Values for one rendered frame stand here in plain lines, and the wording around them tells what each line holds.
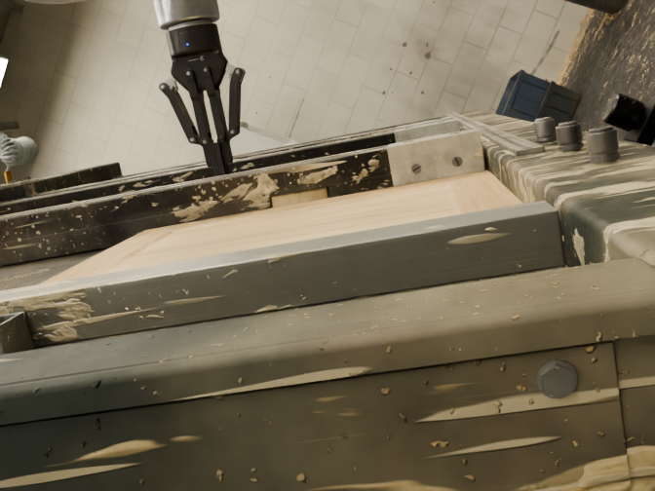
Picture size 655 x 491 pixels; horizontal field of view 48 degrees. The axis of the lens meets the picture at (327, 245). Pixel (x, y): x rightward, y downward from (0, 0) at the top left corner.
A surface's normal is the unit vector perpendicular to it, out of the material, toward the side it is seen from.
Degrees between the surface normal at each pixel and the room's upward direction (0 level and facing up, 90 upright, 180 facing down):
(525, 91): 90
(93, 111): 90
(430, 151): 90
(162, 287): 90
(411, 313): 58
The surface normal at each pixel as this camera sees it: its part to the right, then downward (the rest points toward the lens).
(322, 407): -0.11, 0.20
